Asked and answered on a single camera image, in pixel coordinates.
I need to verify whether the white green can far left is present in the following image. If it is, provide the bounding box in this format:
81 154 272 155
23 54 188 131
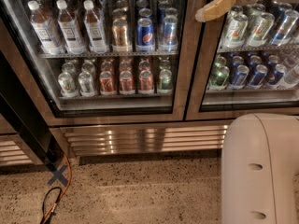
58 72 78 98

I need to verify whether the blue silver can upper right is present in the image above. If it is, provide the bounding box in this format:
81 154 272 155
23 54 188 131
269 10 299 46

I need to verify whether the blue Pepsi can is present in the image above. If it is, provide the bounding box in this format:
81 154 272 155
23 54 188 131
136 18 154 51

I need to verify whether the glass fridge door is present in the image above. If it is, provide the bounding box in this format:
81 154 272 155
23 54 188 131
187 0 299 119
1 0 202 127

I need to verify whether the red can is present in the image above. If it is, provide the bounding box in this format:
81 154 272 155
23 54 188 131
120 71 135 95
99 71 116 95
139 70 154 93

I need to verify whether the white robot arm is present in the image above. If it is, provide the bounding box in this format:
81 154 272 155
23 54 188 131
196 0 299 224

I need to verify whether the red can right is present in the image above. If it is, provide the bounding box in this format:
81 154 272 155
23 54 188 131
139 70 154 93

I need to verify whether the middle tea bottle white cap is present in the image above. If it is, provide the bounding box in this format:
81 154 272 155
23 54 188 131
56 0 86 54

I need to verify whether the steel fridge bottom grille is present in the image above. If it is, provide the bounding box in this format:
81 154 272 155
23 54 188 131
50 120 230 158

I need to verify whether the green can right fridge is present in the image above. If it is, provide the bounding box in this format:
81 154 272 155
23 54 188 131
209 65 230 90

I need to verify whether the green silver can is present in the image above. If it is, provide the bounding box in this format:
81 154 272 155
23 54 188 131
158 69 172 93

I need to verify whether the left tea bottle white cap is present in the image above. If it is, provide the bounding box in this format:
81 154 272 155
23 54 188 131
28 0 64 55

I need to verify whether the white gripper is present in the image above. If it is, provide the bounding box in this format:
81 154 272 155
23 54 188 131
195 0 258 22

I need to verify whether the white 7up can left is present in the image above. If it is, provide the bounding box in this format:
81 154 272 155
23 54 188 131
222 14 249 49

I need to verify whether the white 7up can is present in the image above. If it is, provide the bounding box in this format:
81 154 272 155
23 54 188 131
222 14 249 49
246 12 275 47

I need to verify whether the neighbour steel grille left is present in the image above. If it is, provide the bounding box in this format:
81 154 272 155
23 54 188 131
0 114 43 167

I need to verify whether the blue can left lower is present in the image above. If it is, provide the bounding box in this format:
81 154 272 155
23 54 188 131
230 64 249 89

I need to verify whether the white 7up can right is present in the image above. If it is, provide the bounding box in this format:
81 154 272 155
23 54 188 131
246 12 275 47

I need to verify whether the red can left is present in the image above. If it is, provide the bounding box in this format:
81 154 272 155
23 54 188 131
99 71 116 95

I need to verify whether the orange floor cable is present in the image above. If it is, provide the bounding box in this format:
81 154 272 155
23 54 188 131
39 152 73 224

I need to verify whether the black floor cable left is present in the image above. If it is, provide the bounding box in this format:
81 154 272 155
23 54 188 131
41 186 64 224

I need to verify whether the blue can right lower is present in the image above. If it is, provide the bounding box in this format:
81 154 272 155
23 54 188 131
247 64 268 88

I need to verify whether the silver can lower shelf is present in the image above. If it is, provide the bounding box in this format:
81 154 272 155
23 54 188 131
78 72 97 97

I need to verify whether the blue silver soda can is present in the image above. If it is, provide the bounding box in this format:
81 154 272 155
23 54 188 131
159 16 178 51

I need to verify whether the red can middle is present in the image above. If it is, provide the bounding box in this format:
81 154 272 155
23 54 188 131
120 71 135 95

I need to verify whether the gold soda can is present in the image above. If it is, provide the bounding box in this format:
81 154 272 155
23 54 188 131
112 19 132 52

